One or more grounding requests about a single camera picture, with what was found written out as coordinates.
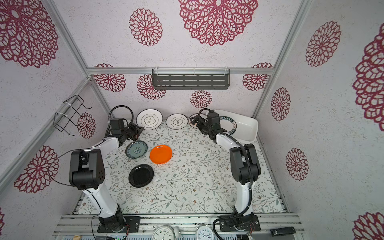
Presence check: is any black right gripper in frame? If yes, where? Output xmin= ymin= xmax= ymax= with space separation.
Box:
xmin=191 ymin=115 xmax=213 ymax=135

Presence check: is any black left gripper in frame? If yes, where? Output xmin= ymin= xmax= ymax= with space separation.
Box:
xmin=122 ymin=122 xmax=144 ymax=141

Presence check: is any teal patterned plate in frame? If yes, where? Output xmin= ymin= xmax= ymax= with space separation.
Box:
xmin=125 ymin=141 xmax=148 ymax=159

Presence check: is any black clip on rail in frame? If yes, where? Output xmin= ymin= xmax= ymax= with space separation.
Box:
xmin=270 ymin=227 xmax=296 ymax=237

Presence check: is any right white clock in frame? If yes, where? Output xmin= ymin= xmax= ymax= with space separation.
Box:
xmin=196 ymin=226 xmax=215 ymax=240

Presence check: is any white clock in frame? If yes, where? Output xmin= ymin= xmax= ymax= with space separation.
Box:
xmin=152 ymin=225 xmax=177 ymax=240
xmin=196 ymin=226 xmax=215 ymax=240

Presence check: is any black wire wall rack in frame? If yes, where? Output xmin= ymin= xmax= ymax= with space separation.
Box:
xmin=53 ymin=95 xmax=91 ymax=136

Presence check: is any white plastic bin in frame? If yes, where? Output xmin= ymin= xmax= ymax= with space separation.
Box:
xmin=215 ymin=110 xmax=259 ymax=144

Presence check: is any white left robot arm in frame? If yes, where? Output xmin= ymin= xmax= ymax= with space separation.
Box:
xmin=69 ymin=119 xmax=145 ymax=233

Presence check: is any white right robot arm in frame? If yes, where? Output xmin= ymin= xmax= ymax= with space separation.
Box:
xmin=190 ymin=108 xmax=262 ymax=239

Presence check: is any left white clock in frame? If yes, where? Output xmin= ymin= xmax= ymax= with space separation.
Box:
xmin=152 ymin=225 xmax=177 ymax=240

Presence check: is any black plastic plate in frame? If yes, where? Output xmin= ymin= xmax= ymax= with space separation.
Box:
xmin=129 ymin=164 xmax=154 ymax=188

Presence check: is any white cloud pattern plate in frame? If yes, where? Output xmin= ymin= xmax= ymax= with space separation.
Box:
xmin=166 ymin=114 xmax=189 ymax=130

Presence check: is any green rim plate back row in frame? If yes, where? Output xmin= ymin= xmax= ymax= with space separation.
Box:
xmin=220 ymin=116 xmax=237 ymax=135

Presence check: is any orange plastic plate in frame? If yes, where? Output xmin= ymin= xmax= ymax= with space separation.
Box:
xmin=150 ymin=145 xmax=173 ymax=165

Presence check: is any orange sunburst plate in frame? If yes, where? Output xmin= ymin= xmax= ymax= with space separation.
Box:
xmin=189 ymin=113 xmax=200 ymax=129

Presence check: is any grey wall shelf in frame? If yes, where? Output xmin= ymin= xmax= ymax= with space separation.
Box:
xmin=152 ymin=69 xmax=231 ymax=90

